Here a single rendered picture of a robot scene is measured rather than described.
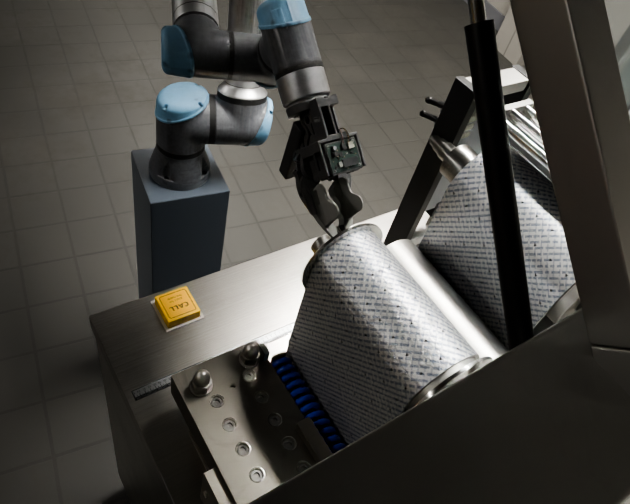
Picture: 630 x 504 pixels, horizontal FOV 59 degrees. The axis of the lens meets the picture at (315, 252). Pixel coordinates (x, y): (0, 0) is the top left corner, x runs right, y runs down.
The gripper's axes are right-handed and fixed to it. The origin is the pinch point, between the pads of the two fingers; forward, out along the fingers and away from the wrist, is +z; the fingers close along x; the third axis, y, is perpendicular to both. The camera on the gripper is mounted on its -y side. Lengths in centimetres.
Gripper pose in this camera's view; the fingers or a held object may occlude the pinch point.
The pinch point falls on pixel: (338, 231)
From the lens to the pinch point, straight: 88.2
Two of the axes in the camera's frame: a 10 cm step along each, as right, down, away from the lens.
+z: 2.8, 9.5, 1.1
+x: 8.2, -3.0, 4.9
